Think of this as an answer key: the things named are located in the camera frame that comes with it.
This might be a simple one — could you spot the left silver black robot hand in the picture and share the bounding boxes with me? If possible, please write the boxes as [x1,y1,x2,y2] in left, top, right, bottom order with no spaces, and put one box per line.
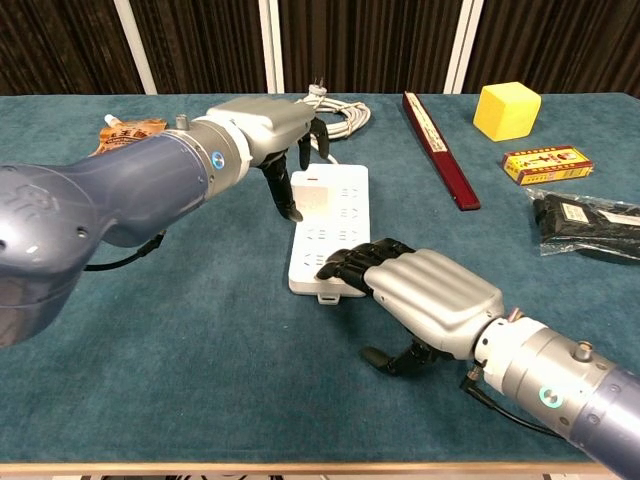
[207,97,331,223]

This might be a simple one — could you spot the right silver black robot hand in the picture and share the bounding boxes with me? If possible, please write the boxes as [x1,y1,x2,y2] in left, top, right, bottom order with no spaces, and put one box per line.
[314,238,506,377]

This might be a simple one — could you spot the white plug adapter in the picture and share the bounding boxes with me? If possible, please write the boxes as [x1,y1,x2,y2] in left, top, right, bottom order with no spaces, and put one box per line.
[290,172,325,215]

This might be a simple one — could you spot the white power strip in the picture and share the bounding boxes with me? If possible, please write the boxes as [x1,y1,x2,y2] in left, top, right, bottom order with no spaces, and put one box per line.
[288,163,374,305]

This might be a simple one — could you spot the dark red folded fan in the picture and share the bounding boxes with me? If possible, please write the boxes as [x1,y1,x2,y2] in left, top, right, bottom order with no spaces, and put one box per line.
[402,90,482,212]

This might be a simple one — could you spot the orange sauce pouch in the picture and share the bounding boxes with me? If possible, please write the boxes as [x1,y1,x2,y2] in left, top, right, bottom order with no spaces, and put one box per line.
[98,114,168,151]

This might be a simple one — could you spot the black gloves in plastic bag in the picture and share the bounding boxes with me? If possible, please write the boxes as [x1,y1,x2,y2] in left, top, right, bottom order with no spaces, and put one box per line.
[524,188,640,266]

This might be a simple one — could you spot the yellow red small box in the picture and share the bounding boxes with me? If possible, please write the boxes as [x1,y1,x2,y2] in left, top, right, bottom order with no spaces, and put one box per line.
[502,145,596,187]

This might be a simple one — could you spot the yellow foam cube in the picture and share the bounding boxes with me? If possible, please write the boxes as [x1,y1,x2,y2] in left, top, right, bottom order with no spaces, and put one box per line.
[472,82,543,143]

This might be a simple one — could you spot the teal table cloth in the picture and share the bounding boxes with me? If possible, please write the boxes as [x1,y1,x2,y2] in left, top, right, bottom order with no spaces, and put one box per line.
[0,93,640,464]

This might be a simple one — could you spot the white double screen frame post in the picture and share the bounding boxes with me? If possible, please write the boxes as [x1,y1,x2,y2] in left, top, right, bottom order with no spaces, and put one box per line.
[257,0,285,94]

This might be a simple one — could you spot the white coiled power cord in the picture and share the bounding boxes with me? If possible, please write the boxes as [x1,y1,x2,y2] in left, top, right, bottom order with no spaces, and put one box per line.
[294,77,372,164]

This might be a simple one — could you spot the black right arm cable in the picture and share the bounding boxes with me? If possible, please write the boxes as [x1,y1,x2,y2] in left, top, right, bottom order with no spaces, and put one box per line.
[459,367,564,440]

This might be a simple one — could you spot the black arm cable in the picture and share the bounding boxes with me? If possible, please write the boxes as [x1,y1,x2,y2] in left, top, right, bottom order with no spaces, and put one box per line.
[459,367,564,440]
[83,232,166,272]

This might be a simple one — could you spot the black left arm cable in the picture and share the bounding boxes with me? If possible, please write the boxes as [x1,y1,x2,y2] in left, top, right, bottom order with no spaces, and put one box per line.
[83,232,166,272]

